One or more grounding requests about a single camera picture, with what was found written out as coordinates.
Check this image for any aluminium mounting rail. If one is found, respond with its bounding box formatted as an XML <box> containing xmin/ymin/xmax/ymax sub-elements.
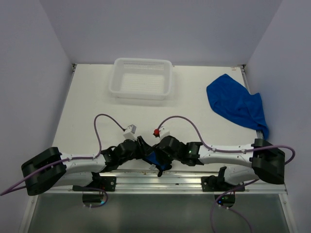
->
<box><xmin>45</xmin><ymin>170</ymin><xmax>287</xmax><ymax>195</ymax></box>

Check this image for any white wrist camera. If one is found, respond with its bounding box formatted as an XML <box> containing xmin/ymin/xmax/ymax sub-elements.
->
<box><xmin>153</xmin><ymin>127</ymin><xmax>170</xmax><ymax>140</ymax></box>
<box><xmin>123</xmin><ymin>124</ymin><xmax>137</xmax><ymax>141</ymax></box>

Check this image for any purple cable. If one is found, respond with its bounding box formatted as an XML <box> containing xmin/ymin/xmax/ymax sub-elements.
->
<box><xmin>0</xmin><ymin>114</ymin><xmax>126</xmax><ymax>196</ymax></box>
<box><xmin>210</xmin><ymin>179</ymin><xmax>259</xmax><ymax>233</ymax></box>
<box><xmin>157</xmin><ymin>116</ymin><xmax>296</xmax><ymax>168</ymax></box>
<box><xmin>81</xmin><ymin>186</ymin><xmax>109</xmax><ymax>208</ymax></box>

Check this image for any black base bracket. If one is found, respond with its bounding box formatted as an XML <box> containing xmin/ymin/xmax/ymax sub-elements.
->
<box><xmin>201</xmin><ymin>174</ymin><xmax>240</xmax><ymax>192</ymax></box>
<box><xmin>72</xmin><ymin>176</ymin><xmax>117</xmax><ymax>192</ymax></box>

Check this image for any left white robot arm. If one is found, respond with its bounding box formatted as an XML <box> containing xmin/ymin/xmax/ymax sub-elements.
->
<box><xmin>21</xmin><ymin>136</ymin><xmax>153</xmax><ymax>196</ymax></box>

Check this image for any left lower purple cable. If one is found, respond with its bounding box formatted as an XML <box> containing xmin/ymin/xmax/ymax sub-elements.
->
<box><xmin>81</xmin><ymin>186</ymin><xmax>109</xmax><ymax>208</ymax></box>

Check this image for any left black base bracket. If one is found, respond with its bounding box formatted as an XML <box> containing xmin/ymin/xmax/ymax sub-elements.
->
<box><xmin>72</xmin><ymin>176</ymin><xmax>117</xmax><ymax>192</ymax></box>

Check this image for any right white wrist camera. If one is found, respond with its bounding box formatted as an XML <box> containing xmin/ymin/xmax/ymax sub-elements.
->
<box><xmin>153</xmin><ymin>127</ymin><xmax>170</xmax><ymax>140</ymax></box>

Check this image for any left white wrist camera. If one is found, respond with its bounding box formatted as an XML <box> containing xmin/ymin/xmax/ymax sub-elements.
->
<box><xmin>123</xmin><ymin>124</ymin><xmax>137</xmax><ymax>141</ymax></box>

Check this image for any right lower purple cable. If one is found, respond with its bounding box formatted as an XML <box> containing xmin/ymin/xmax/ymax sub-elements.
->
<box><xmin>210</xmin><ymin>179</ymin><xmax>259</xmax><ymax>233</ymax></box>

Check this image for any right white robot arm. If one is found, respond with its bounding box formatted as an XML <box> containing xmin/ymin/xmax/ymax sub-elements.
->
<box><xmin>154</xmin><ymin>136</ymin><xmax>285</xmax><ymax>191</ymax></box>

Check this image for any white plastic mesh basket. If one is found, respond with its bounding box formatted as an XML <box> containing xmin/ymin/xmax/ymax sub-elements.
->
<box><xmin>108</xmin><ymin>58</ymin><xmax>173</xmax><ymax>100</ymax></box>

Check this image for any right black base bracket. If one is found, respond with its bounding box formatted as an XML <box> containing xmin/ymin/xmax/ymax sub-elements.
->
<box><xmin>201</xmin><ymin>174</ymin><xmax>240</xmax><ymax>192</ymax></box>

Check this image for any blue towel with black trim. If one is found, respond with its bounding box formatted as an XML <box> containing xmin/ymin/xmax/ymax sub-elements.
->
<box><xmin>142</xmin><ymin>151</ymin><xmax>172</xmax><ymax>177</ymax></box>

